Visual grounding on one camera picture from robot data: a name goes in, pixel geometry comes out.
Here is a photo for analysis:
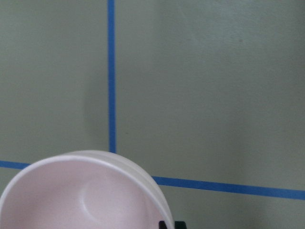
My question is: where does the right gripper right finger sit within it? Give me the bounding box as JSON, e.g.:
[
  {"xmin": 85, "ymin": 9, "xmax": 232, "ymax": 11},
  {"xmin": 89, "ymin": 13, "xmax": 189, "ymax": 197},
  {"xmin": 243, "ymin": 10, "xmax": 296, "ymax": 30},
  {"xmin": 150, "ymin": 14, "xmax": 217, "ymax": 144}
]
[{"xmin": 174, "ymin": 221, "xmax": 186, "ymax": 229}]

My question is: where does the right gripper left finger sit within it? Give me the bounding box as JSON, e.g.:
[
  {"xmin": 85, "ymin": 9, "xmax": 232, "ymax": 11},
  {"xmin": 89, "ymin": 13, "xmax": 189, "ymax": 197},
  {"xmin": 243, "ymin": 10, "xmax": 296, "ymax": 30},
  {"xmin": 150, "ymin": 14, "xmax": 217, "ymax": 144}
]
[{"xmin": 158, "ymin": 221, "xmax": 167, "ymax": 229}]

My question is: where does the pink bowl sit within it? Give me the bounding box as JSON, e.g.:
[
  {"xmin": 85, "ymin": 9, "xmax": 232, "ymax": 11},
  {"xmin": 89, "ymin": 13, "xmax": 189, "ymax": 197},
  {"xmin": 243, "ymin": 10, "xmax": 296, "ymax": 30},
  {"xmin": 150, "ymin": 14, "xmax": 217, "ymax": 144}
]
[{"xmin": 0, "ymin": 150, "xmax": 174, "ymax": 229}]

